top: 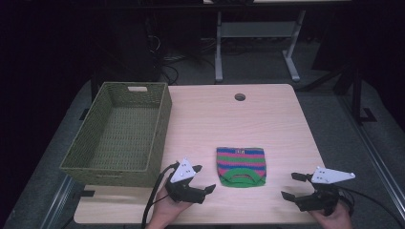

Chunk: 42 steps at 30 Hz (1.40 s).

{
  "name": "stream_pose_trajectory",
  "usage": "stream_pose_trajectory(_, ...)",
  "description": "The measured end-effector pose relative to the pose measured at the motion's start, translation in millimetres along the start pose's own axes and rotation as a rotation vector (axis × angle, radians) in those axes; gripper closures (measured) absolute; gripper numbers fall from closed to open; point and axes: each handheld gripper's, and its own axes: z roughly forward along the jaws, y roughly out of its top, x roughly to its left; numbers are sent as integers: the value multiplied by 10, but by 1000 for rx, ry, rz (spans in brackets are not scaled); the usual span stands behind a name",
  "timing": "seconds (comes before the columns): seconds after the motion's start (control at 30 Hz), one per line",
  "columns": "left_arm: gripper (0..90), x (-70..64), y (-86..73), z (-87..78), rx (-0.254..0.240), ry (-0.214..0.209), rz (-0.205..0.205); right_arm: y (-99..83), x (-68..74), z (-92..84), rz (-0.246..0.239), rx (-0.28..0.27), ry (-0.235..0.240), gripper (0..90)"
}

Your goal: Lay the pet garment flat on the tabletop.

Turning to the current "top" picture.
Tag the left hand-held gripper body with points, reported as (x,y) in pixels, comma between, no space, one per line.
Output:
(186,192)

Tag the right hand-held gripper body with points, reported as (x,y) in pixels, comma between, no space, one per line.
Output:
(320,201)

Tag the striped knitted small sweater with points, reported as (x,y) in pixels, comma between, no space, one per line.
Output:
(241,167)

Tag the green woven basket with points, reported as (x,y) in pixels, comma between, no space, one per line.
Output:
(124,136)

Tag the person's right hand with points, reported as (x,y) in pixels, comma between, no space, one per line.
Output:
(336,220)

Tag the person's left hand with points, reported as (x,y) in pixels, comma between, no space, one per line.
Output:
(165,211)

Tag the black metal stand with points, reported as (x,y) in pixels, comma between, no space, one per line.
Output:
(358,95)

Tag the dark computer tower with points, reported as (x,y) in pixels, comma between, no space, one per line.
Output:
(133,47)

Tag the black table bracket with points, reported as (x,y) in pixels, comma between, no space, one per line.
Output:
(88,193)

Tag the grey metal desk frame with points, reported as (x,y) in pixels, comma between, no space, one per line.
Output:
(259,29)

